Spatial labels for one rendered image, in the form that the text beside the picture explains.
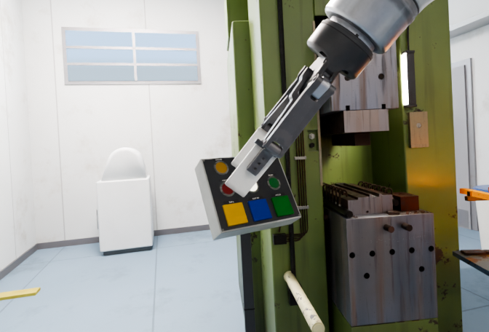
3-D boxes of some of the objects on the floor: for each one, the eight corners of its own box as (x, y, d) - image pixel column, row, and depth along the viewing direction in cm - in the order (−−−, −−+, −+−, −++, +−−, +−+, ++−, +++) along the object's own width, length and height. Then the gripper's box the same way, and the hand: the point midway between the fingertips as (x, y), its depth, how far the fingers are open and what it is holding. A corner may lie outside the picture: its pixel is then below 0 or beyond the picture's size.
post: (262, 461, 128) (247, 186, 127) (252, 462, 128) (237, 187, 126) (260, 451, 132) (247, 185, 131) (251, 453, 132) (236, 186, 130)
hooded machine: (153, 239, 453) (148, 146, 451) (153, 250, 401) (147, 145, 399) (105, 244, 437) (100, 148, 435) (97, 257, 385) (91, 148, 383)
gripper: (408, 57, 30) (256, 231, 36) (353, 53, 49) (260, 169, 55) (346, 4, 29) (201, 194, 35) (314, 22, 48) (223, 143, 54)
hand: (249, 163), depth 44 cm, fingers open, 7 cm apart
